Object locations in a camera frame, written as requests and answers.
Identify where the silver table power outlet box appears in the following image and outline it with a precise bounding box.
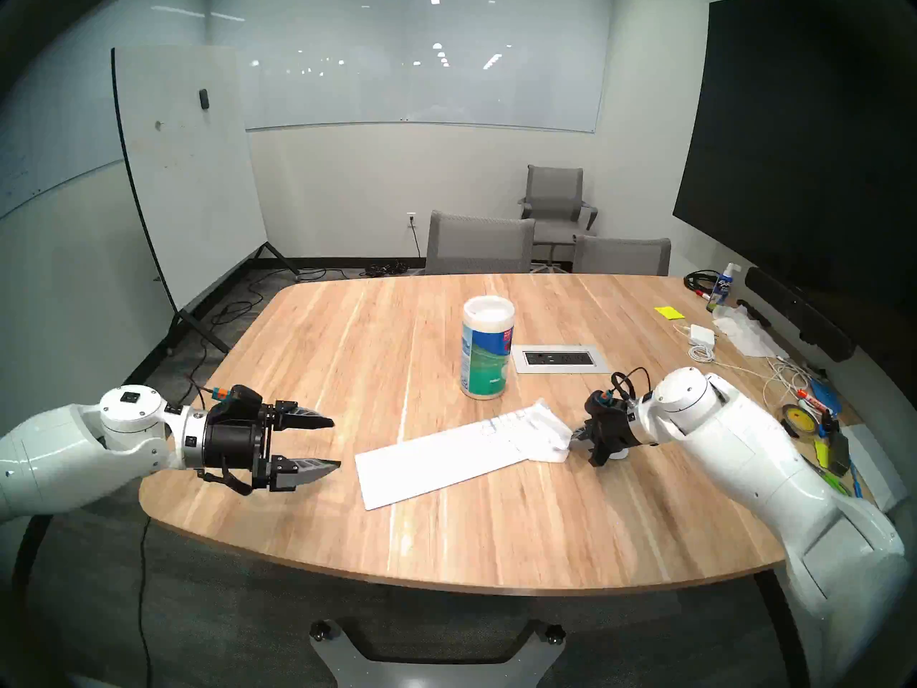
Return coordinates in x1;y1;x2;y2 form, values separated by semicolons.
512;345;611;374

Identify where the side wall glass board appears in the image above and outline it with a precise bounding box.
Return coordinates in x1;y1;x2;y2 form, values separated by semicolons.
0;0;210;220

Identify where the crumpled white tissue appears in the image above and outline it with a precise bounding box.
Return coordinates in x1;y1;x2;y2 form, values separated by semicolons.
711;305;789;359

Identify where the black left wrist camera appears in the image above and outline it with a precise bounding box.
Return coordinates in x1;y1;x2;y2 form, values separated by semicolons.
215;386;264;424

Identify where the thin black floor cable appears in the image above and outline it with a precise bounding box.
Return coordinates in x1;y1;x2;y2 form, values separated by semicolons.
136;515;155;688

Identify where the freestanding whiteboard with black stand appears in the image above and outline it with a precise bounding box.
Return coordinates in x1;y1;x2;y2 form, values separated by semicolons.
111;45;302;358

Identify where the large wall glass board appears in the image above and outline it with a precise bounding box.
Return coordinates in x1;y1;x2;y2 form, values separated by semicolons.
209;0;615;134

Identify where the small black box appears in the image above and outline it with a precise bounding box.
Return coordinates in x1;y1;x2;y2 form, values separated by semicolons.
824;429;853;476

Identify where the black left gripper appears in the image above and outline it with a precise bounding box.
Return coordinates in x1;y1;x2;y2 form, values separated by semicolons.
204;402;342;494

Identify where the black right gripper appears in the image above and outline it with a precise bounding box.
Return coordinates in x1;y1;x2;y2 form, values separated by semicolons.
571;404;642;468

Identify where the low grey mesh chair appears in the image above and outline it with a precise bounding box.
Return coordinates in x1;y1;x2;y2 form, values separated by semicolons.
572;235;673;277

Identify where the disinfecting wipes canister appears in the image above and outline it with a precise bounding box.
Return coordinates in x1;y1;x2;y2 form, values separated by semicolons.
460;296;517;401

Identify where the black table leg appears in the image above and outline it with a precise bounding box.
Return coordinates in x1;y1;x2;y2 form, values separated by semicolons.
752;572;807;688

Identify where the white charging cable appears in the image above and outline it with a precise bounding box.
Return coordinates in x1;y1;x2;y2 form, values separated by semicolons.
673;322;826;409

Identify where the wide grey mesh chair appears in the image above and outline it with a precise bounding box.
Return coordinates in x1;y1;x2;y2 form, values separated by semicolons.
424;210;537;276

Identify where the large black wall screen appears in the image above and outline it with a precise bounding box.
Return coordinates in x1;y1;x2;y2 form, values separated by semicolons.
672;0;917;322

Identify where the white slim keyboard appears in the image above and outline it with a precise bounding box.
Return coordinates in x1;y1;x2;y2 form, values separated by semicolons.
355;407;574;512

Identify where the yellow tape roll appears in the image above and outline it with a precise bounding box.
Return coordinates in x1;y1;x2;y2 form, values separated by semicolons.
779;403;819;440

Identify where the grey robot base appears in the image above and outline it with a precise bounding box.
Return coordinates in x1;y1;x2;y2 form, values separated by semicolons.
308;618;567;688

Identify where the white disinfecting wipe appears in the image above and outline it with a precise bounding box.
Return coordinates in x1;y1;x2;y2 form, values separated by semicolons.
512;400;574;465

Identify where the whiteboard cleaner spray bottle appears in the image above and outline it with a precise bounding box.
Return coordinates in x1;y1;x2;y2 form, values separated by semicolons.
706;262;742;313

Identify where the grey office chair with armrests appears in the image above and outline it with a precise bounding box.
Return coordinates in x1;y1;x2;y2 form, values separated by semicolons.
517;165;599;268

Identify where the black video bar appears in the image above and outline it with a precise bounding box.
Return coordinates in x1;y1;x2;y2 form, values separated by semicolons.
744;266;857;361

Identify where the long black floor cable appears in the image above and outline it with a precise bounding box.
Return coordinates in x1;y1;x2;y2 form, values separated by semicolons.
211;267;345;329

